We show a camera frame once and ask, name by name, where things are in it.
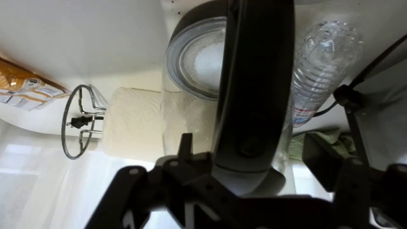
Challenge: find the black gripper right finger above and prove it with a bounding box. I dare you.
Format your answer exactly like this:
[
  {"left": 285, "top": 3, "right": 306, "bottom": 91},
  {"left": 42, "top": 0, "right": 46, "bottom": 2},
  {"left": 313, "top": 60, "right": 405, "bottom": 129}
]
[{"left": 302, "top": 133, "right": 374, "bottom": 229}]

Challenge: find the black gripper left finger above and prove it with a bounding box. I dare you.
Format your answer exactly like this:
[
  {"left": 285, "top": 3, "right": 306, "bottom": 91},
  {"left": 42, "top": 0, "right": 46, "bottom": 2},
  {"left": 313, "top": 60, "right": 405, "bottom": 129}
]
[{"left": 84, "top": 133, "right": 214, "bottom": 229}]

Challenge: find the black glass electric kettle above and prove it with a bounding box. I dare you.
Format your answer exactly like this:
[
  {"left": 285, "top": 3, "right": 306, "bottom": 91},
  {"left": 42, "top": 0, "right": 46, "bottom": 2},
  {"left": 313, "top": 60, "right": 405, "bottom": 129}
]
[{"left": 163, "top": 0, "right": 298, "bottom": 199}]

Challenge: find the green cloth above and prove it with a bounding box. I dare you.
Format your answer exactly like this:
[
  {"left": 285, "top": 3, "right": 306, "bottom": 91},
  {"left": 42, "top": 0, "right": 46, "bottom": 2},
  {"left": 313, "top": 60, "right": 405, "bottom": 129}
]
[{"left": 288, "top": 128, "right": 354, "bottom": 163}]

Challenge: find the cream paper napkin stack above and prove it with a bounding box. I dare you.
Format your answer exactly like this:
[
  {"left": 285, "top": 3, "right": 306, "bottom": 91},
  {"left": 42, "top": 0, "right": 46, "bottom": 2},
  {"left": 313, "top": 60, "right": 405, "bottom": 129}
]
[{"left": 101, "top": 87, "right": 164, "bottom": 163}]

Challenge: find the clear plastic water bottle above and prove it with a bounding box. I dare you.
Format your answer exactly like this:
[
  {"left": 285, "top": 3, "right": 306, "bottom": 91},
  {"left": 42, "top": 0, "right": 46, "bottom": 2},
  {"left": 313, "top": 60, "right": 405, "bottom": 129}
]
[{"left": 290, "top": 18, "right": 367, "bottom": 126}]

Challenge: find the round wire holder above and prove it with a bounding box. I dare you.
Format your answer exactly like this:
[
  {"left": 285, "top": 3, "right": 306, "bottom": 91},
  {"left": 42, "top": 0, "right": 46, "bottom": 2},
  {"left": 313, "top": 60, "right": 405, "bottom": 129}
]
[{"left": 60, "top": 83, "right": 107, "bottom": 162}]

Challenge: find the thin black cord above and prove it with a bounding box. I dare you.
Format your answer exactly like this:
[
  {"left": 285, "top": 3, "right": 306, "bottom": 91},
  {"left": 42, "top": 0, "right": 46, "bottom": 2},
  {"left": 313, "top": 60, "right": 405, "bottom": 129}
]
[{"left": 313, "top": 32, "right": 407, "bottom": 119}]

